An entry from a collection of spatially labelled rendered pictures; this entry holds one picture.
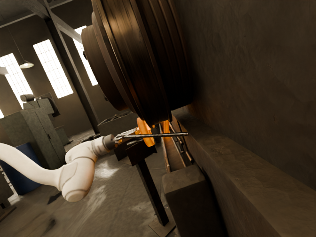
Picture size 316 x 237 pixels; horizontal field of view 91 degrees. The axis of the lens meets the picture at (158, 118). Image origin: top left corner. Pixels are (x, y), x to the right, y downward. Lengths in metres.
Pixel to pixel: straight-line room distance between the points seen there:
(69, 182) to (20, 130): 3.45
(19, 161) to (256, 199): 0.83
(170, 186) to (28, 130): 3.80
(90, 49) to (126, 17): 0.14
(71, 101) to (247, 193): 11.74
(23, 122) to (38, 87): 8.88
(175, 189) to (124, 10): 0.38
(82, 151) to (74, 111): 11.04
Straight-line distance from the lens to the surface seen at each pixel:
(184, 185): 0.36
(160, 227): 1.47
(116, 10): 0.39
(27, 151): 4.01
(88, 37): 0.49
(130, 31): 0.36
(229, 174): 0.23
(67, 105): 11.99
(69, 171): 0.75
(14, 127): 4.19
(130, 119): 2.99
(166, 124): 1.21
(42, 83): 12.67
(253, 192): 0.21
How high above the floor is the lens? 1.01
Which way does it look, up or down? 10 degrees down
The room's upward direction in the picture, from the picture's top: 20 degrees counter-clockwise
